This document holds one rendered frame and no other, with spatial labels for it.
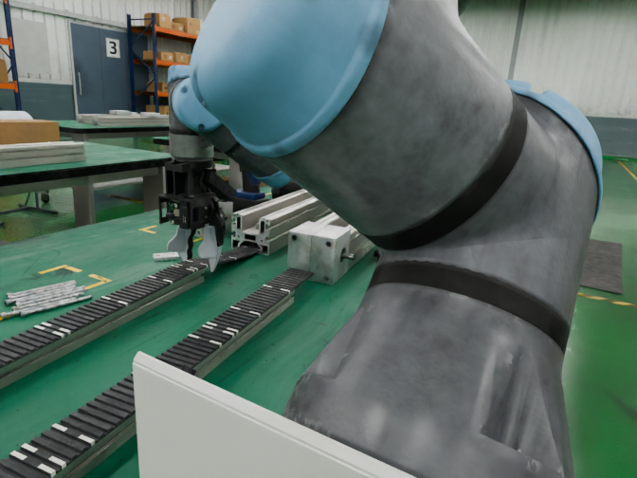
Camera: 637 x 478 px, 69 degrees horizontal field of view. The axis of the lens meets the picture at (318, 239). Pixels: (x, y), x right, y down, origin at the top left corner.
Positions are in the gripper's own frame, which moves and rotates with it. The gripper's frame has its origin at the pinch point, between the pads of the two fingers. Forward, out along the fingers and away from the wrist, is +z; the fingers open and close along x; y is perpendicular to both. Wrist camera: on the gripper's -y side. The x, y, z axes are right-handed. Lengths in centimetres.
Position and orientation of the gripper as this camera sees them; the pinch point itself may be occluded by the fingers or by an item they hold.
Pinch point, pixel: (201, 261)
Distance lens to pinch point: 92.5
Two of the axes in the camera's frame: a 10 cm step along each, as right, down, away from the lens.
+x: 9.2, 1.6, -3.6
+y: -3.9, 2.4, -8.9
